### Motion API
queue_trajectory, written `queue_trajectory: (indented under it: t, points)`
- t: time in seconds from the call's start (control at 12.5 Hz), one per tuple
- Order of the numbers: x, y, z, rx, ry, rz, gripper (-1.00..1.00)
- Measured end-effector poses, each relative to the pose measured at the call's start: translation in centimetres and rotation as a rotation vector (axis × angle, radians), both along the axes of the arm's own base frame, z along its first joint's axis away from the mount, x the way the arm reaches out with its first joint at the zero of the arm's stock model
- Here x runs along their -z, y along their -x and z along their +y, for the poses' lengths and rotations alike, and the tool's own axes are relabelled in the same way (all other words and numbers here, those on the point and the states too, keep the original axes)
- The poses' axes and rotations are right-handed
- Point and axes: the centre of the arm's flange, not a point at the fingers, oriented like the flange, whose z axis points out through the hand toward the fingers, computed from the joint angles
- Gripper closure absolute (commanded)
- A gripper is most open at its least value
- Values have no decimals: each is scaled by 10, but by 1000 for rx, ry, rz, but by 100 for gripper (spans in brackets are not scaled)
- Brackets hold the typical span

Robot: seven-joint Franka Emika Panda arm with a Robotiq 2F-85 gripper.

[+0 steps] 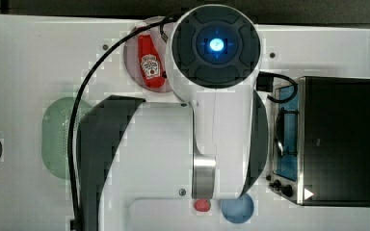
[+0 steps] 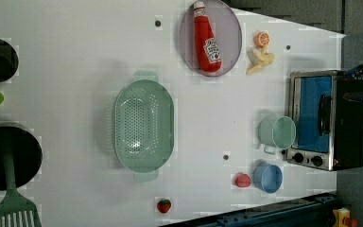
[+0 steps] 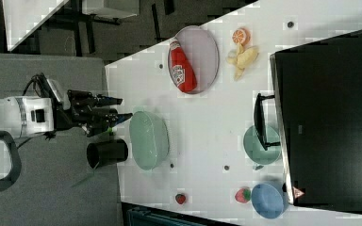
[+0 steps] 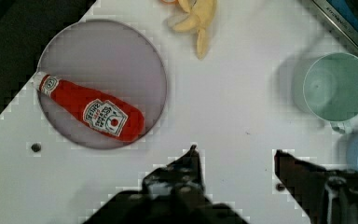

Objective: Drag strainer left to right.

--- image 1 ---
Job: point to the green oval strainer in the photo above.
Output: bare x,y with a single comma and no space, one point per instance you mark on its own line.
55,124

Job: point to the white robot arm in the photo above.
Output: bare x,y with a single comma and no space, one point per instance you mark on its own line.
199,147

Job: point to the red ketchup bottle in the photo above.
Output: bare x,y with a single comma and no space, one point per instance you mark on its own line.
149,61

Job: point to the round purple plate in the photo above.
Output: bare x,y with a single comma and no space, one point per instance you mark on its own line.
130,53

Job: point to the large red strawberry toy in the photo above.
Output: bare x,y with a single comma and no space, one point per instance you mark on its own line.
202,205

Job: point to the blue bowl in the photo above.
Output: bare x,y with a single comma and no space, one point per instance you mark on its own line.
238,210

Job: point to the black toaster oven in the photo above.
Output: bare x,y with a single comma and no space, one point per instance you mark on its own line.
321,142

